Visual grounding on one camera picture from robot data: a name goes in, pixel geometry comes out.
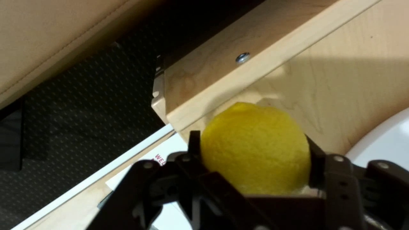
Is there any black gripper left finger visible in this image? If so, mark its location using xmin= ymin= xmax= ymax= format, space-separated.
xmin=87 ymin=129 xmax=274 ymax=230

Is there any wooden pull-out shelf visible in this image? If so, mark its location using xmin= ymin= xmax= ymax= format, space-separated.
xmin=12 ymin=123 xmax=202 ymax=230

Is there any light wooden cabinet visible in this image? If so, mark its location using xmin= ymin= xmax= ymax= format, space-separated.
xmin=151 ymin=0 xmax=409 ymax=157

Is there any yellow lemon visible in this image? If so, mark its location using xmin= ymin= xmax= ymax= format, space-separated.
xmin=200 ymin=101 xmax=312 ymax=197

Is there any white round plate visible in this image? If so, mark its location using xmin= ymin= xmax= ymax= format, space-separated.
xmin=344 ymin=106 xmax=409 ymax=171

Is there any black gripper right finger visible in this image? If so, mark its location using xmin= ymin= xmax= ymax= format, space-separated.
xmin=306 ymin=136 xmax=409 ymax=230

